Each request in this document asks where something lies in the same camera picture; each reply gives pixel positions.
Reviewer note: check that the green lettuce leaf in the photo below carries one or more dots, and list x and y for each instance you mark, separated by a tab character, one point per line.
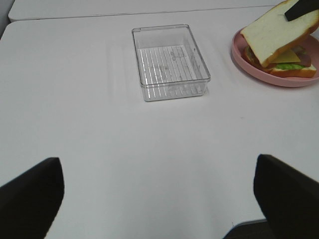
289	66

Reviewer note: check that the bacon strip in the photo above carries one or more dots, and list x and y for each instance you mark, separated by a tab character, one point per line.
304	58

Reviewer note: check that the bread slice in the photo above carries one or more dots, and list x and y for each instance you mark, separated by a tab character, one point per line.
306	72
271	34

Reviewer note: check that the pink round plate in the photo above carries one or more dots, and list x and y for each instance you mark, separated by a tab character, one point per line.
311	44

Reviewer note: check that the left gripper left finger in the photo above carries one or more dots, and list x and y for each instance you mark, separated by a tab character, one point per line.
30	202

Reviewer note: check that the left clear plastic container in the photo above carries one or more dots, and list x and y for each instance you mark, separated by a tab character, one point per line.
169	62

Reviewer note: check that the yellow cheese slice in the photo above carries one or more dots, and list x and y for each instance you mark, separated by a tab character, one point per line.
288	56

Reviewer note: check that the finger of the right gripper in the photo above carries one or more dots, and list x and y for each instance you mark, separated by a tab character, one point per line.
300	8

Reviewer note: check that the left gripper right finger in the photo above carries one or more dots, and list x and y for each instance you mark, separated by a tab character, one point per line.
288	199

